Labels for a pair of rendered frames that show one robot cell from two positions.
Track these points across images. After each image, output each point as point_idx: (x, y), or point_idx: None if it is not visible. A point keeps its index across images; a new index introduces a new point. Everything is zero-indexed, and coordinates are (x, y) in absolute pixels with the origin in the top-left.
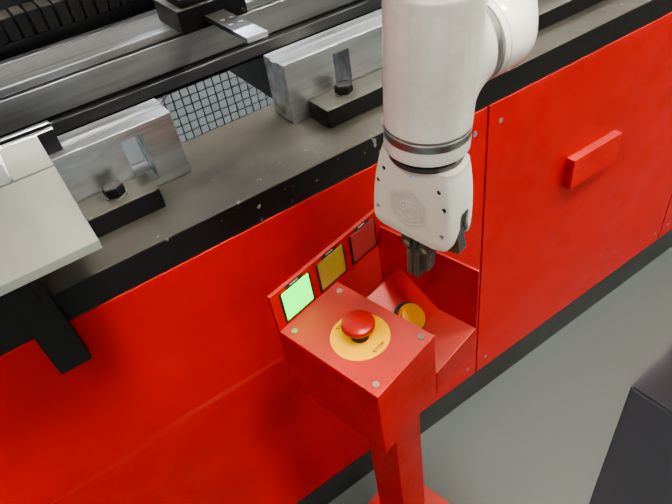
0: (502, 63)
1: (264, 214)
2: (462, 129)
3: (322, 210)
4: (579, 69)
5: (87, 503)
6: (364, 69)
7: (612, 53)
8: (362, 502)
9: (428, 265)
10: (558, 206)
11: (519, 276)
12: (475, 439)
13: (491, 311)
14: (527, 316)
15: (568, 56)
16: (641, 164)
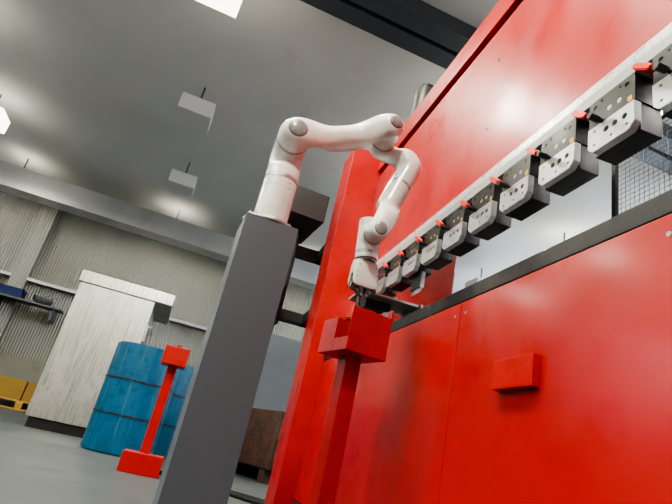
0: (364, 233)
1: (404, 324)
2: (356, 248)
3: (412, 331)
4: (506, 290)
5: (353, 418)
6: None
7: (528, 282)
8: None
9: (356, 302)
10: (496, 415)
11: (466, 477)
12: None
13: (446, 498)
14: None
15: (499, 280)
16: (590, 433)
